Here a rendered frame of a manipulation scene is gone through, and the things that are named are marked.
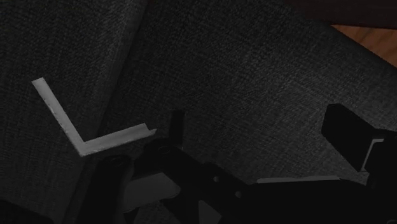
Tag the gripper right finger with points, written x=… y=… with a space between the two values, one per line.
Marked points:
x=347 y=136

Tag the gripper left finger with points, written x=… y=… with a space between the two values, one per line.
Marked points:
x=189 y=167

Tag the dark grey fabric sofa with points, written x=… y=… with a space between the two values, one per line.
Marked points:
x=248 y=77

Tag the white L-shaped object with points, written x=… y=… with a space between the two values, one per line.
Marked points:
x=80 y=145

